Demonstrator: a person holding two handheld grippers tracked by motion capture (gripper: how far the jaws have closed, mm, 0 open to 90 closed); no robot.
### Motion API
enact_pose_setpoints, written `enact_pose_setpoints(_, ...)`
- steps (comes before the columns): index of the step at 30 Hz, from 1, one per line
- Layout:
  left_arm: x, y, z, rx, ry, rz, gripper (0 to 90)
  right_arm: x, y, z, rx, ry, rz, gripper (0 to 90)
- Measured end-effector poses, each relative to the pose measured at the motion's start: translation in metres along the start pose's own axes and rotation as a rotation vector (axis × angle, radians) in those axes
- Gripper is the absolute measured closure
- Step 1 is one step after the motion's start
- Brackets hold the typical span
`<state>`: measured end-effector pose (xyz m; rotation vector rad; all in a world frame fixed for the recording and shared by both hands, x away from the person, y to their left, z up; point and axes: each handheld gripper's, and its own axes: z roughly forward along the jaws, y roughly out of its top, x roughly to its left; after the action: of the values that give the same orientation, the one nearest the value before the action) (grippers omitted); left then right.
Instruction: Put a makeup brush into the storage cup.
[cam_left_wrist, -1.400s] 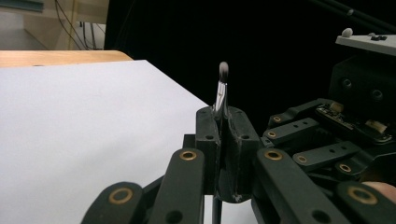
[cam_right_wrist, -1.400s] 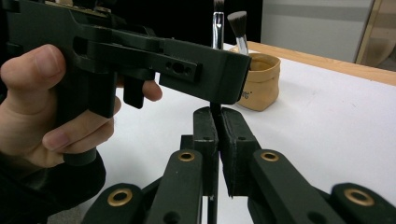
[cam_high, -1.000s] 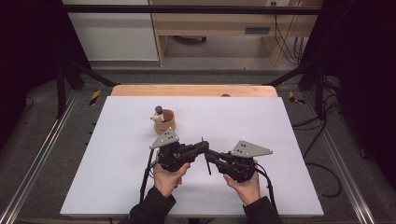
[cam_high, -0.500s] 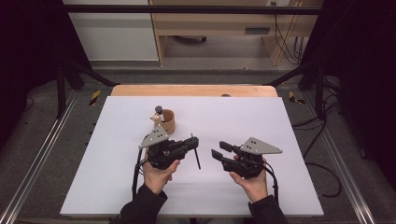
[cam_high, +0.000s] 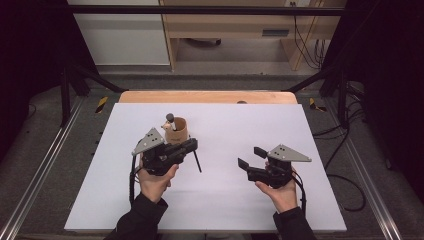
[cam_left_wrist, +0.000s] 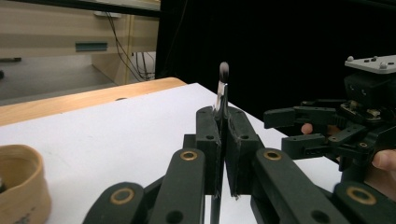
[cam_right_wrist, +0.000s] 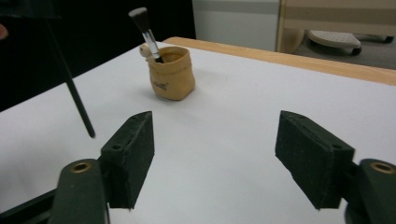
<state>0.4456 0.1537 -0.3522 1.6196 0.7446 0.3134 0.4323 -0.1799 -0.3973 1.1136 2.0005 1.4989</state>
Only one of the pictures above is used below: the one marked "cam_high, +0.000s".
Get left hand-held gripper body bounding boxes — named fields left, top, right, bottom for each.
left=131, top=127, right=183, bottom=177

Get white table board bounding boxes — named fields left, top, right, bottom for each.
left=63, top=102, right=348, bottom=233

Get hand-held gripper cable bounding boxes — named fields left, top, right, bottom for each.
left=128, top=154, right=143, bottom=205
left=291, top=171, right=367, bottom=218

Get black metal stand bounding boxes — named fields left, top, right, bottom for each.
left=59, top=63, right=129, bottom=128
left=284, top=64, right=349, bottom=129

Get person's left hand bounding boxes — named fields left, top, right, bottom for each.
left=137, top=156, right=180, bottom=204

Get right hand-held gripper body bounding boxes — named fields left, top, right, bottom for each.
left=247, top=143, right=313, bottom=190

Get person's right hand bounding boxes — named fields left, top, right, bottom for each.
left=254, top=161, right=299, bottom=214

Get left hand-held gripper cable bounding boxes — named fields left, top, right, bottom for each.
left=128, top=154, right=143, bottom=205

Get white cabinet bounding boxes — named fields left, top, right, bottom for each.
left=66, top=0, right=171, bottom=66

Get right hand-held gripper cable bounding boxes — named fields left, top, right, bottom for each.
left=291, top=171, right=367, bottom=218

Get yellow black tape marker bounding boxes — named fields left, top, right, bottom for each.
left=308, top=97, right=328, bottom=113
left=95, top=96, right=109, bottom=114

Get black curtain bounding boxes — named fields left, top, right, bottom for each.
left=0, top=0, right=98, bottom=161
left=321, top=0, right=424, bottom=201

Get thin black makeup brush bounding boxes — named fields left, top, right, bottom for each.
left=188, top=134, right=203, bottom=174

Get thick black makeup brush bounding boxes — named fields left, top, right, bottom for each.
left=165, top=113, right=177, bottom=132

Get aluminium floor rail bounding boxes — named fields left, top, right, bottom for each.
left=0, top=96, right=86, bottom=240
left=324, top=99, right=403, bottom=240

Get tan cup with animal figure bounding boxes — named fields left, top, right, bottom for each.
left=161, top=115, right=189, bottom=145

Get black floor cables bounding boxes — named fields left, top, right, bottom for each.
left=313, top=83, right=366, bottom=171

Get light wooden desk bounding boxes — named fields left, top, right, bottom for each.
left=159, top=0, right=348, bottom=72

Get hanging black cables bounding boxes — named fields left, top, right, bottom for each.
left=289, top=1, right=329, bottom=71

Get black horizontal frame bar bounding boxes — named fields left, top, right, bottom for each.
left=66, top=4, right=346, bottom=17

